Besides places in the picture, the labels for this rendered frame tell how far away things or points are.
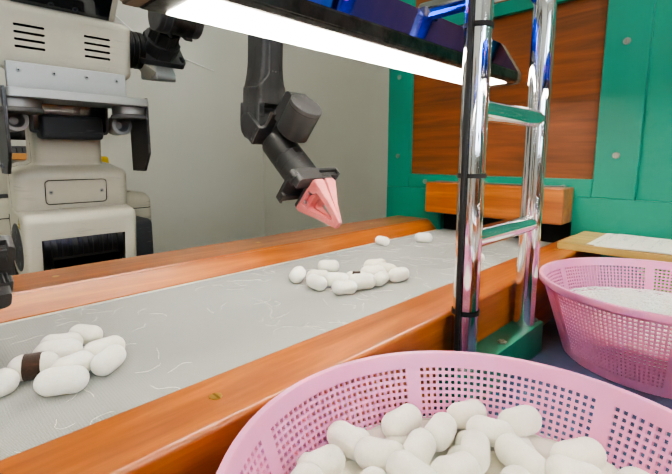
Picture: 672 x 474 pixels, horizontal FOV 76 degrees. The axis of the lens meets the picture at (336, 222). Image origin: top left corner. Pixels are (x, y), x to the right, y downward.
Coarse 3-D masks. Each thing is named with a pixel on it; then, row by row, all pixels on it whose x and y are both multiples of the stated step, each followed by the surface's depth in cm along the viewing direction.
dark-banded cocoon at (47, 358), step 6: (42, 354) 35; (48, 354) 35; (54, 354) 35; (12, 360) 34; (18, 360) 34; (42, 360) 34; (48, 360) 34; (54, 360) 35; (12, 366) 34; (18, 366) 34; (42, 366) 34; (48, 366) 34; (18, 372) 34
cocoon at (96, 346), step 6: (114, 336) 38; (90, 342) 37; (96, 342) 37; (102, 342) 37; (108, 342) 38; (114, 342) 38; (120, 342) 38; (84, 348) 37; (90, 348) 37; (96, 348) 37; (102, 348) 37; (96, 354) 37
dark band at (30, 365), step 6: (24, 354) 34; (30, 354) 34; (36, 354) 35; (24, 360) 34; (30, 360) 34; (36, 360) 34; (24, 366) 34; (30, 366) 34; (36, 366) 34; (24, 372) 34; (30, 372) 34; (36, 372) 34; (24, 378) 34; (30, 378) 34
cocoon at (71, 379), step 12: (48, 372) 32; (60, 372) 32; (72, 372) 32; (84, 372) 33; (36, 384) 31; (48, 384) 31; (60, 384) 32; (72, 384) 32; (84, 384) 32; (48, 396) 32
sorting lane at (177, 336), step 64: (320, 256) 78; (384, 256) 78; (448, 256) 78; (512, 256) 78; (64, 320) 47; (128, 320) 47; (192, 320) 47; (256, 320) 47; (320, 320) 47; (128, 384) 34; (192, 384) 34; (0, 448) 26
